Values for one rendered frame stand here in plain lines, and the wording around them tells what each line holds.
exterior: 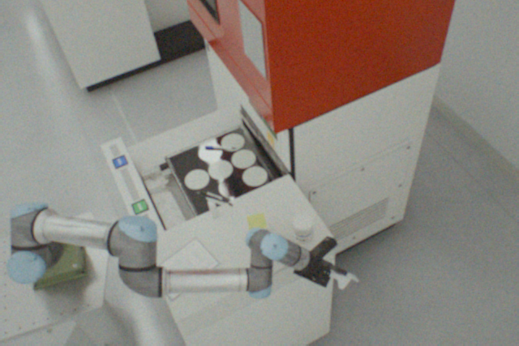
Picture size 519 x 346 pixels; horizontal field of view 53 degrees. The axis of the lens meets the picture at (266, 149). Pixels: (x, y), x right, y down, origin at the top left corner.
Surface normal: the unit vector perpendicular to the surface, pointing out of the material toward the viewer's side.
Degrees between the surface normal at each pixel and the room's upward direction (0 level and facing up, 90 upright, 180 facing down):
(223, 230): 0
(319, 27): 90
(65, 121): 0
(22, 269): 56
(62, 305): 0
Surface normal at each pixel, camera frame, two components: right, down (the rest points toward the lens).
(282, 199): -0.07, -0.64
